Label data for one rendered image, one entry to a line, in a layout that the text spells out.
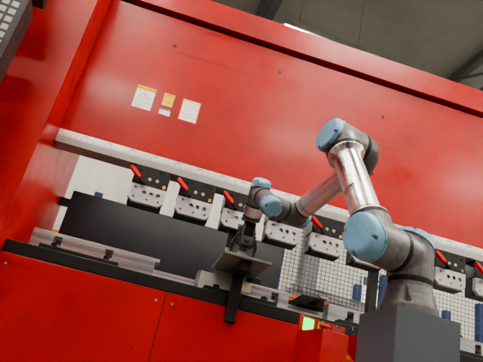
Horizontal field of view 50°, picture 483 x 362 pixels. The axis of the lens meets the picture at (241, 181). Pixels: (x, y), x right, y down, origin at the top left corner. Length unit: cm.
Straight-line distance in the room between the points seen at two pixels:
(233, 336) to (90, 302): 53
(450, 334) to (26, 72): 172
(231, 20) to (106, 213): 115
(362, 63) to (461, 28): 487
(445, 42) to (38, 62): 630
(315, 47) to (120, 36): 97
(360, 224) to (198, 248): 147
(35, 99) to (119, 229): 87
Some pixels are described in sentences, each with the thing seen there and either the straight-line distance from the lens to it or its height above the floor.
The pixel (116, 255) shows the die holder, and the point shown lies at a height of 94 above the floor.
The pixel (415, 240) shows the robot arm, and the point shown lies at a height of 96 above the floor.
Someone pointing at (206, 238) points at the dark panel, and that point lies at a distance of 272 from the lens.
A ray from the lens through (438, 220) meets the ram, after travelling 261.
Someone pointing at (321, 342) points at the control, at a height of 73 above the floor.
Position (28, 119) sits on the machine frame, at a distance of 209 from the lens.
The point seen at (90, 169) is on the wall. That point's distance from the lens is 671.
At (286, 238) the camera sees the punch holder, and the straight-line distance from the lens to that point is 223.
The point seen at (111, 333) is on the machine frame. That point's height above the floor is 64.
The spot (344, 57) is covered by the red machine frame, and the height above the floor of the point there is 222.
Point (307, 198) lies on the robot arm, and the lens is 188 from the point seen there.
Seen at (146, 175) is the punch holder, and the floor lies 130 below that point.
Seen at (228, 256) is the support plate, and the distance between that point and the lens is 193.
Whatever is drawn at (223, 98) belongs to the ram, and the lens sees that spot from 244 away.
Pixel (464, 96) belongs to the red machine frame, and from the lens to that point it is 302.
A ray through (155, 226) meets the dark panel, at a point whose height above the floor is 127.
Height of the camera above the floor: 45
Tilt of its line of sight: 25 degrees up
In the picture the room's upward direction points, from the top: 12 degrees clockwise
